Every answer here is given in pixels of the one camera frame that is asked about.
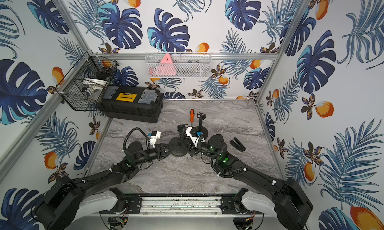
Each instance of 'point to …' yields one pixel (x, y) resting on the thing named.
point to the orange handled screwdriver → (192, 114)
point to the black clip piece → (237, 144)
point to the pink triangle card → (166, 68)
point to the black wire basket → (83, 87)
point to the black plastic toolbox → (131, 103)
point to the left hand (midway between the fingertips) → (175, 147)
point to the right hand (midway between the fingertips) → (180, 134)
